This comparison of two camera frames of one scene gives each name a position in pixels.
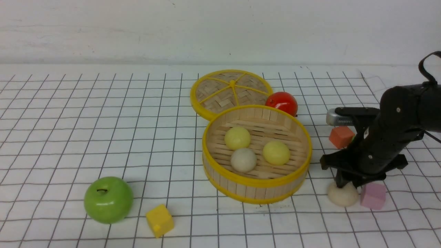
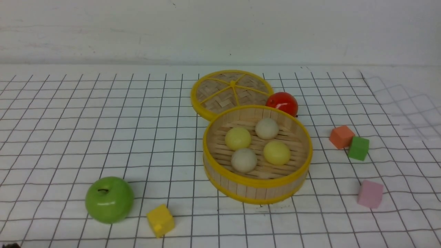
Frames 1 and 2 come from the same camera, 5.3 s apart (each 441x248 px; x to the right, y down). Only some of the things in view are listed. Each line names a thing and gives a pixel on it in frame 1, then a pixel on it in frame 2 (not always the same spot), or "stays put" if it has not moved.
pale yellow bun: x=237 y=137 stays put
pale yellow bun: x=276 y=152 stays put
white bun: x=243 y=160 stays put
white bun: x=346 y=196 -> x=267 y=128
